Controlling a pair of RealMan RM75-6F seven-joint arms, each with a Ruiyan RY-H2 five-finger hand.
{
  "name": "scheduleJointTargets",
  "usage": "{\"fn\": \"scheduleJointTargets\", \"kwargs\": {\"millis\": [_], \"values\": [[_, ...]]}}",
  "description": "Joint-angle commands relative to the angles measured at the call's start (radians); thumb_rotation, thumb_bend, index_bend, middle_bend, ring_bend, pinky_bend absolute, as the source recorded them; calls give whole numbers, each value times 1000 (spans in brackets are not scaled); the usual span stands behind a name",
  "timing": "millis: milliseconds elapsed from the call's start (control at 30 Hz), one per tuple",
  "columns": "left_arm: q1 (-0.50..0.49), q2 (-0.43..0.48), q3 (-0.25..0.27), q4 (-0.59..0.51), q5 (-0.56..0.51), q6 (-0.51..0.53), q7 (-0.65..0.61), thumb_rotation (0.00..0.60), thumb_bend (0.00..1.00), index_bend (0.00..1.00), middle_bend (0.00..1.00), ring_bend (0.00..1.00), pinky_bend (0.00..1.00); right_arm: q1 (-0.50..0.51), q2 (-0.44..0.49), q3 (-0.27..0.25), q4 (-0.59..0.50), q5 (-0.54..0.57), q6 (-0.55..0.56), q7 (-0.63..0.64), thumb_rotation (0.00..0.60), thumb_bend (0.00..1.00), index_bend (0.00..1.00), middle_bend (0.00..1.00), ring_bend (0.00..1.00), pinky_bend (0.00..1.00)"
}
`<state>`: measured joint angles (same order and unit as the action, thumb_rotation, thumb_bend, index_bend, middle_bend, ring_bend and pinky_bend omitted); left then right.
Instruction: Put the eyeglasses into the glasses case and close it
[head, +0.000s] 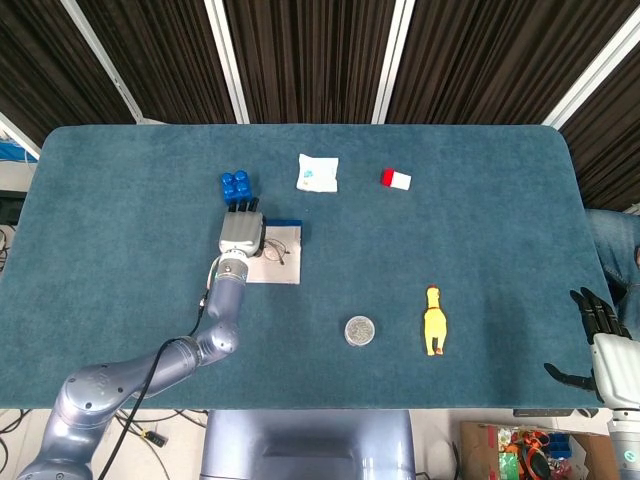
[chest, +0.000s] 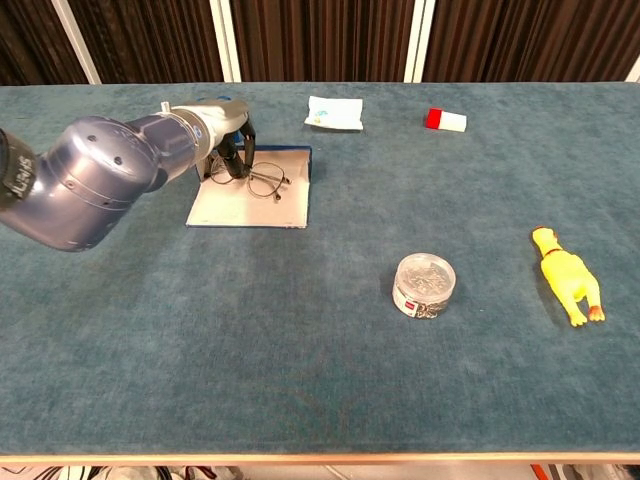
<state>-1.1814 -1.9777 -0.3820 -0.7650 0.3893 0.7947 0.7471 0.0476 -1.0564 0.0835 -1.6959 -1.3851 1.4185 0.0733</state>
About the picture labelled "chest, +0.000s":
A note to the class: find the metal-rimmed eyeglasses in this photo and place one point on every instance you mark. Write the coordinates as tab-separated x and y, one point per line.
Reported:
262	182

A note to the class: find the yellow rubber chicken toy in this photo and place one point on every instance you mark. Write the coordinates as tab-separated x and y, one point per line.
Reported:
565	272

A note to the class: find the white tissue packet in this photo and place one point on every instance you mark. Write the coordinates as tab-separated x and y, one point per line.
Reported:
340	112

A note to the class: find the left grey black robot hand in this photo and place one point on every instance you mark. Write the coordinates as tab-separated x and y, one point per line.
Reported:
225	117

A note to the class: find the clear round jar of pins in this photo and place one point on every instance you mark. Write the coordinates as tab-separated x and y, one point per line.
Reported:
424	280

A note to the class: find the blue-green velvet table cloth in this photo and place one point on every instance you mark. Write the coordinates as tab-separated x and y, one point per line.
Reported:
320	375

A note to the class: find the red and white small box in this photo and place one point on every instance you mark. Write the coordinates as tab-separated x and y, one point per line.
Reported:
450	121

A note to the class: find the white metal frame post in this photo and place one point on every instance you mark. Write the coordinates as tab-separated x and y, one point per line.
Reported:
419	40
635	75
75	40
225	40

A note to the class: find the dark brown pleated curtain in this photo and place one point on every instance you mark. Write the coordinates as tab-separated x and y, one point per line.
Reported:
320	40

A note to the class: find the blue glasses case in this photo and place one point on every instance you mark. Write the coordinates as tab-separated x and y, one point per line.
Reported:
240	210

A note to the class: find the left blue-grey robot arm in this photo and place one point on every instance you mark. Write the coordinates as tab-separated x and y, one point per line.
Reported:
95	185

